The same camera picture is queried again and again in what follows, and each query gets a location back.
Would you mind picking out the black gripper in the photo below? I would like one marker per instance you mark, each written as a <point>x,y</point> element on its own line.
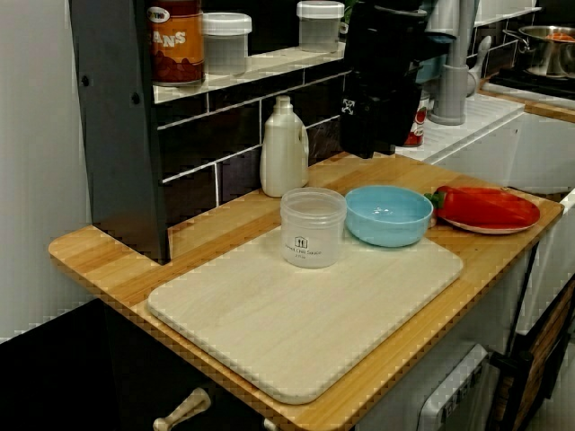
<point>386,54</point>

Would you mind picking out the light blue bowl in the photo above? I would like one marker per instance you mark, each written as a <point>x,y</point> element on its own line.
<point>386,231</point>

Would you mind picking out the clear plastic jar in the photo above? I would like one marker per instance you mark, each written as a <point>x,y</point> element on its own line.
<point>312,238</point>

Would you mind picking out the tomato can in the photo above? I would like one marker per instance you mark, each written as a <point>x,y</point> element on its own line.
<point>418,125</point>

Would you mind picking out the teal plastic bin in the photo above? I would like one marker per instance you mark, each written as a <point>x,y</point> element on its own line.
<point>433,67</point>

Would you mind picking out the grey toy faucet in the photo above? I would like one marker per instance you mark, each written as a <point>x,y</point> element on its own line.
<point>453,90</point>

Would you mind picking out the white detergent bottle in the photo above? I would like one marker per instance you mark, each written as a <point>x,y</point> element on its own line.
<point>283,157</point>

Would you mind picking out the clear jar with white lid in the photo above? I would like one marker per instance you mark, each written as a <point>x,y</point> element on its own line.
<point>319,31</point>
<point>226,45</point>

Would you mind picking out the white toy kitchen cabinet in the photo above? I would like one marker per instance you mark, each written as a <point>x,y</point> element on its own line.
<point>494,148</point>

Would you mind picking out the red toy pepper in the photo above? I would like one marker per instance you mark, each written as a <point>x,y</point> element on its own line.
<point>480,206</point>

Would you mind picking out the red plate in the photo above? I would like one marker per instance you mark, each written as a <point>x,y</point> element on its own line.
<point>494,228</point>

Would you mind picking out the black stove top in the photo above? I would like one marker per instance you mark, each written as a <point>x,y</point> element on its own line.
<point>530,83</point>

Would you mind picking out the steel cooking pot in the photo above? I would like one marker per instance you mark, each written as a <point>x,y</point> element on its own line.
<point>539,54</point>

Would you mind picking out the orange toy food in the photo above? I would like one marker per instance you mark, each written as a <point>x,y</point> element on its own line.
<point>561,36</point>

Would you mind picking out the pale wooden cutting board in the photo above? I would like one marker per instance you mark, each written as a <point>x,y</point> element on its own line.
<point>305,323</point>

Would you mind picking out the orange beans can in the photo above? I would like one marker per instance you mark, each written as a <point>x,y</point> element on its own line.
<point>175,45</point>

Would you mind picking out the dark grey shelf unit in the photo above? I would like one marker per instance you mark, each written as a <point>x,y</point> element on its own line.
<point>117,134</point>

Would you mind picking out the wooden crate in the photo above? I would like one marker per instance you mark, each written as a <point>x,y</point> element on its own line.
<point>545,341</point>

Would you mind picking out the white toy oven door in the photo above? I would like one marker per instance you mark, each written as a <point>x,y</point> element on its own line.
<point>453,395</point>

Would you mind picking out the wooden drawer knob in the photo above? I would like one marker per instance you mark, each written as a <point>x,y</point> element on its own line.
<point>184,410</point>

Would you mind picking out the black cabinet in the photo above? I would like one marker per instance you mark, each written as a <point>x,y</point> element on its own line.
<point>67,381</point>

